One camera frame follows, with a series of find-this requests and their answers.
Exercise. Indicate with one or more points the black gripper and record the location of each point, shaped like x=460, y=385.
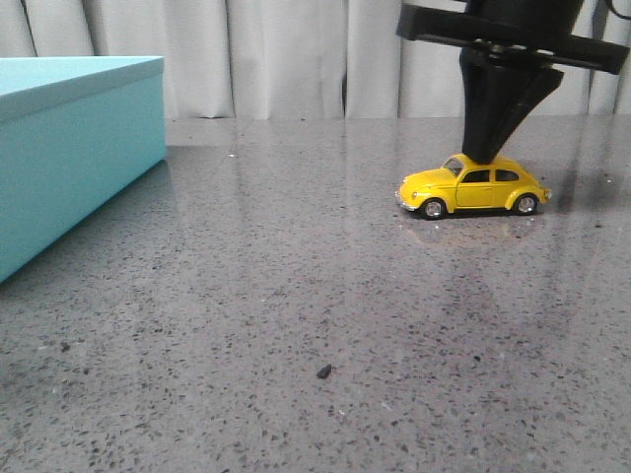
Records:
x=499, y=98

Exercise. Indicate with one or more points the yellow toy beetle car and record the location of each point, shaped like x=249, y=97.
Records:
x=462, y=184

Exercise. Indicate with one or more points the light blue storage box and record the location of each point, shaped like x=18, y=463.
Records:
x=74, y=132

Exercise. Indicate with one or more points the white pleated curtain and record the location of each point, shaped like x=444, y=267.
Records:
x=254, y=59

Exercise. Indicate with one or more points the small black debris crumb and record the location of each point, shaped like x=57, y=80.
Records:
x=324, y=372

